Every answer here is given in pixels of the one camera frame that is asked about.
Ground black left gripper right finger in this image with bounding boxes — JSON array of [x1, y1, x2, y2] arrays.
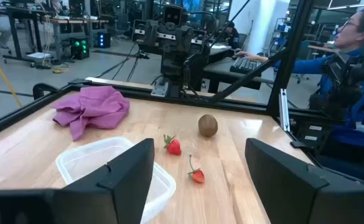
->
[[245, 138, 364, 224]]

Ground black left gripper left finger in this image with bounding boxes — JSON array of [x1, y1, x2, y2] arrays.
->
[[63, 138, 156, 224]]

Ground red toy strawberry leafy top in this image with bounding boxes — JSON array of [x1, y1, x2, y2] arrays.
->
[[163, 134, 182, 156]]

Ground red toy strawberry long stem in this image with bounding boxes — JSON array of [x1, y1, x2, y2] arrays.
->
[[187, 154, 206, 184]]

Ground brown toy kiwi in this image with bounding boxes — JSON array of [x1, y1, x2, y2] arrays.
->
[[198, 114, 219, 138]]

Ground clear plastic tupperware container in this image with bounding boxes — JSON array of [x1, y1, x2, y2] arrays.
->
[[55, 136, 177, 224]]

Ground black office desk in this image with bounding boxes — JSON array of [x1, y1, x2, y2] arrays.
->
[[202, 46, 276, 94]]

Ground person in dark clothing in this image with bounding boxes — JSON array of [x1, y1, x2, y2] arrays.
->
[[218, 21, 241, 50]]

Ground black device blue lights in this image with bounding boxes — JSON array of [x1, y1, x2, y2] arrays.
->
[[96, 32, 111, 49]]

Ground purple crumpled cloth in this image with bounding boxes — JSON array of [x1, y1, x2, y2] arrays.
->
[[51, 86, 131, 142]]

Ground black computer keyboard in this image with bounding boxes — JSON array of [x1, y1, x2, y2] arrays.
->
[[230, 57, 263, 77]]

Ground computer tower green lights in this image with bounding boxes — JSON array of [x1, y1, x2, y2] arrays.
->
[[69, 37, 91, 60]]

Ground wooden top work table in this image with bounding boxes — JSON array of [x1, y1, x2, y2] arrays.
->
[[49, 17, 110, 63]]

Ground person in blue at keyboard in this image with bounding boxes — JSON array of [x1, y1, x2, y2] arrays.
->
[[236, 7, 364, 181]]

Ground white paper stack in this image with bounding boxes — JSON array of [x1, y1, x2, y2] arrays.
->
[[26, 52, 54, 60]]

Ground yellow slanted pole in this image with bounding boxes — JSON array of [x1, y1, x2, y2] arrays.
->
[[0, 39, 23, 108]]

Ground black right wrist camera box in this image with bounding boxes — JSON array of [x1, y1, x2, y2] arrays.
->
[[162, 4, 184, 26]]

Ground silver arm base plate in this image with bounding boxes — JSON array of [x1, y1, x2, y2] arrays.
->
[[150, 79, 170, 98]]

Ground black table frame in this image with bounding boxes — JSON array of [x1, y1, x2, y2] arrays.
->
[[0, 0, 364, 187]]

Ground aluminium bracket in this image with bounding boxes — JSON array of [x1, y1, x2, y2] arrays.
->
[[278, 88, 291, 133]]

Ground black curved handle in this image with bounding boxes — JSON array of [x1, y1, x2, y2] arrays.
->
[[32, 82, 60, 100]]

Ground black frame work desk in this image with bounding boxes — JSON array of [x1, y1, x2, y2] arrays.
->
[[1, 6, 45, 68]]

